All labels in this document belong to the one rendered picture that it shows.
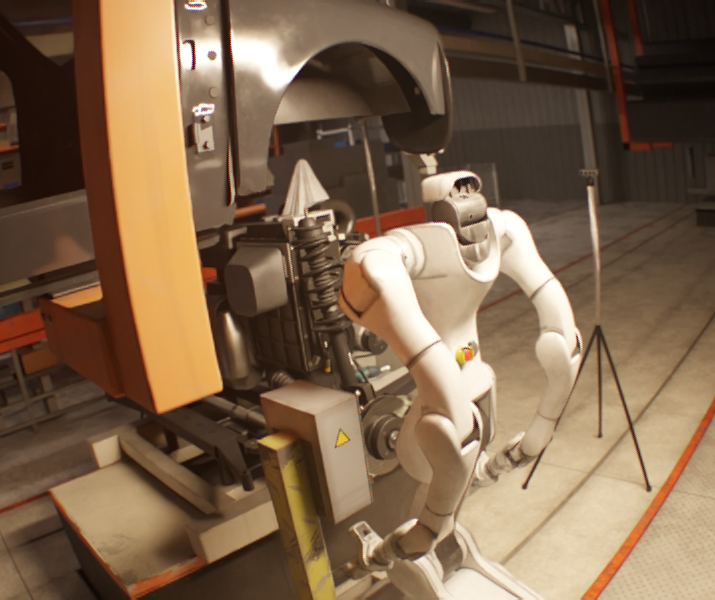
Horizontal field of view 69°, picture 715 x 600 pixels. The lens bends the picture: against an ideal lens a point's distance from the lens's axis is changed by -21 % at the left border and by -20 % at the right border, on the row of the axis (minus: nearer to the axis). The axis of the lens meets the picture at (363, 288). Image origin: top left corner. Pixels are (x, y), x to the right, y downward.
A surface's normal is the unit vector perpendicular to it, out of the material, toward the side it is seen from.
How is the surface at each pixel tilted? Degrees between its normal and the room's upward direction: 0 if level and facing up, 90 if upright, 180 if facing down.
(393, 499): 90
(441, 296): 107
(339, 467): 90
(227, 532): 90
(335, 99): 90
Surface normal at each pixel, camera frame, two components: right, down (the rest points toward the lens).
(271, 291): 0.40, 0.15
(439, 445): -0.57, 0.30
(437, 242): -0.32, 0.21
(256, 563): 0.70, 0.07
